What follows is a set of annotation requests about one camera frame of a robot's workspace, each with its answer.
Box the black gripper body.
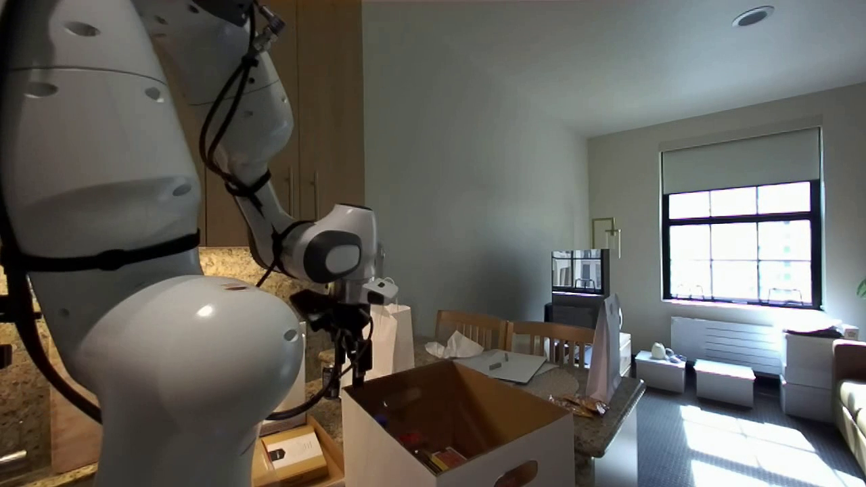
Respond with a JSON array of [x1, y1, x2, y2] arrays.
[[288, 286, 376, 356]]

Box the white paper bag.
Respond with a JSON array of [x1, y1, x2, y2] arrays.
[[362, 301, 420, 382]]

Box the white cloth bag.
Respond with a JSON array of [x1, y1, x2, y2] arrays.
[[587, 296, 628, 405]]

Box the crumpled white tissue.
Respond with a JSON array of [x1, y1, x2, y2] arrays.
[[422, 329, 487, 362]]

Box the wooden tray with white card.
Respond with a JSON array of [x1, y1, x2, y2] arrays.
[[252, 420, 347, 487]]

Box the wooden chair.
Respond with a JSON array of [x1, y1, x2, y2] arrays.
[[502, 320, 597, 374], [433, 309, 509, 355]]

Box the yellow and red packets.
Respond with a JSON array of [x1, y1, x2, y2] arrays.
[[402, 429, 470, 475]]

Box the white cardboard box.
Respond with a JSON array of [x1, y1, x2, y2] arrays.
[[341, 359, 582, 487]]

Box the white open notebook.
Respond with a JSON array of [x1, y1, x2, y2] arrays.
[[452, 347, 548, 386]]

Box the black monitor stand cabinet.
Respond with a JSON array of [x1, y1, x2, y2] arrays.
[[540, 296, 609, 332]]

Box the small orange tool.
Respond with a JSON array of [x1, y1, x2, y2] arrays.
[[548, 392, 609, 420]]

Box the small monitor screen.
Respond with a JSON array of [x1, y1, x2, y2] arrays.
[[548, 245, 612, 301]]

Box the stone top dining table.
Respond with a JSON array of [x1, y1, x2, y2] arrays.
[[524, 359, 650, 487]]

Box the low white storage box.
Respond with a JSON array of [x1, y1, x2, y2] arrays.
[[632, 350, 690, 394], [693, 356, 758, 411]]

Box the small white object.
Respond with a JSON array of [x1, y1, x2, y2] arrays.
[[646, 340, 682, 366]]

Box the white radiator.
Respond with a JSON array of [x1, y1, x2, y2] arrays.
[[669, 314, 789, 378]]

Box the black framed window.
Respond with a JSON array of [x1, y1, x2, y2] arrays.
[[659, 178, 826, 310]]

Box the white roller blind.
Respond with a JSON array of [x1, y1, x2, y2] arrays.
[[656, 128, 826, 198]]

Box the stacked white boxes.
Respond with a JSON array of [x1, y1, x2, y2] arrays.
[[780, 328, 847, 425]]

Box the olive couch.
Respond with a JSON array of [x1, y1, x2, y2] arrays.
[[831, 337, 866, 455]]

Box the round ceiling light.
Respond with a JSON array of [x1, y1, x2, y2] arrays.
[[730, 2, 776, 30]]

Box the wooden wall cabinet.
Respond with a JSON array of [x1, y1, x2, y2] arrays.
[[165, 0, 364, 248]]

